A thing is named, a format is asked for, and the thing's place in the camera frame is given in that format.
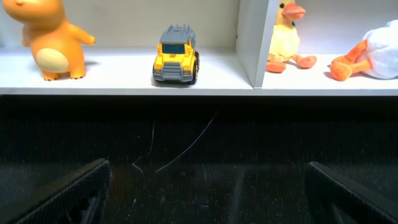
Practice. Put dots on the white plush goose yellow hat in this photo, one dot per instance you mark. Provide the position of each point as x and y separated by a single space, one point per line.
381 53

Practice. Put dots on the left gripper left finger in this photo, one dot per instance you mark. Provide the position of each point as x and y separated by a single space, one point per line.
62 199

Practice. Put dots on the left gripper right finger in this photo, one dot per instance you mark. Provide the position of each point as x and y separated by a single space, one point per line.
342 199

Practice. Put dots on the orange rubber toy figure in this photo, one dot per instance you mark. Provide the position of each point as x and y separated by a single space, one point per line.
53 40

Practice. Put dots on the white shelf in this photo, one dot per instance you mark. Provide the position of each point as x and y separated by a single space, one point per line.
124 71

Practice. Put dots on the grey and yellow toy truck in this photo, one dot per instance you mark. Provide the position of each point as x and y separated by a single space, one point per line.
175 59

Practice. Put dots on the yellow plush duck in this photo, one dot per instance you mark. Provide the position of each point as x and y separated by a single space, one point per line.
284 39

